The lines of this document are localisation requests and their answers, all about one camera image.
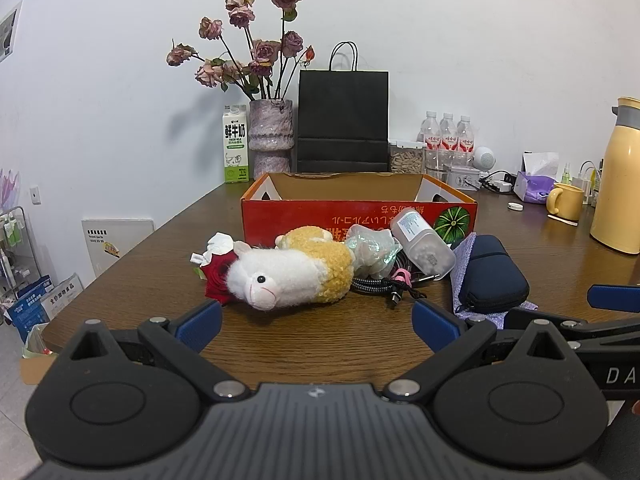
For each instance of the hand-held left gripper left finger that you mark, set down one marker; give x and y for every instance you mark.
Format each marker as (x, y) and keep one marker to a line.
(199, 324)

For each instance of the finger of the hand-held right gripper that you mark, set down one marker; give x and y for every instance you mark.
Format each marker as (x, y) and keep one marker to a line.
(612, 297)
(600, 329)

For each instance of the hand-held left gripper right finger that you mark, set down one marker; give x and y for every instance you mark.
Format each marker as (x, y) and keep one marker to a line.
(435, 325)

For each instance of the red artificial rose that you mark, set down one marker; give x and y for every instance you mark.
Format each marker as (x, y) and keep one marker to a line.
(217, 277)

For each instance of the purple cloth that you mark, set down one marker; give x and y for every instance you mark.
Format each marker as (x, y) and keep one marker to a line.
(462, 256)

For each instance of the navy zip pouch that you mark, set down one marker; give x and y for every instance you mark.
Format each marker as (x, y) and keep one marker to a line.
(492, 275)

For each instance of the clear cotton swab box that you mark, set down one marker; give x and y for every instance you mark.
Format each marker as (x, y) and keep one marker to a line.
(425, 245)

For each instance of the iridescent plastic bag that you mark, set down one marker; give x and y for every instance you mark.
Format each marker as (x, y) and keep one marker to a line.
(372, 247)

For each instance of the white and yellow plush toy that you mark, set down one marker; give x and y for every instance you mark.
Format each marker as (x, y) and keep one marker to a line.
(290, 270)

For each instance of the red cardboard box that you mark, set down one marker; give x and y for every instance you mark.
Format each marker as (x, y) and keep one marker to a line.
(310, 217)

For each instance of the brown wooden desktop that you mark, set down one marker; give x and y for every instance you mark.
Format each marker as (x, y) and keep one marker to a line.
(310, 350)

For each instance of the white stick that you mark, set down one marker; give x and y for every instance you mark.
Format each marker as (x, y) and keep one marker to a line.
(562, 219)

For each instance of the yellow mug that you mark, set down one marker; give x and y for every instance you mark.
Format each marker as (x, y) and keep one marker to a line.
(567, 202)

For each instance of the yellow thermos jug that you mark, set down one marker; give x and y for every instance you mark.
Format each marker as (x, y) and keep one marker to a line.
(617, 185)

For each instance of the white board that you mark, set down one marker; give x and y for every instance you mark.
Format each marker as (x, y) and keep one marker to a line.
(117, 242)

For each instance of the small green spray bottle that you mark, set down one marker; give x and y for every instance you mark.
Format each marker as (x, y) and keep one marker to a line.
(566, 175)

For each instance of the purple tissue pack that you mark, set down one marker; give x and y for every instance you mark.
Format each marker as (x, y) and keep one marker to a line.
(535, 187)

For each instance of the white charger plugs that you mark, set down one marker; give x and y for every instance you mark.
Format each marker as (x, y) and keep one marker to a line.
(500, 185)

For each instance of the clear seed container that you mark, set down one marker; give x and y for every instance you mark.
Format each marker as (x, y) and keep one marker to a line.
(406, 160)

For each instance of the blue carton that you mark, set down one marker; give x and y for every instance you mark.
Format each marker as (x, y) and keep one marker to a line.
(30, 310)

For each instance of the white and green milk carton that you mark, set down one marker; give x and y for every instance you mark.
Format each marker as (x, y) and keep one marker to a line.
(235, 145)

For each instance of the red label water bottle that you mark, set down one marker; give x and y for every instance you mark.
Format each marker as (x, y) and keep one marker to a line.
(448, 140)
(465, 142)
(429, 140)

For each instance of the pink marbled vase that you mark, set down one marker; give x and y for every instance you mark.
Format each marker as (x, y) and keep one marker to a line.
(270, 135)

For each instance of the black paper bag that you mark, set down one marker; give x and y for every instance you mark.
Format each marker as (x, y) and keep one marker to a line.
(343, 115)

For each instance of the dried rose bouquet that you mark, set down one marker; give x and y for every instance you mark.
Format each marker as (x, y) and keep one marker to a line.
(260, 52)

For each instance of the white wall socket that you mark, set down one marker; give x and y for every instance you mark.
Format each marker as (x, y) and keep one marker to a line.
(35, 194)

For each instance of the purple wall decal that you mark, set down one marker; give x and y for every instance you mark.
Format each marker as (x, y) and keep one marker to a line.
(7, 187)

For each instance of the wall picture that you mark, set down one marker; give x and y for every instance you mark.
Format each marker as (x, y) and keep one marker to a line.
(9, 32)

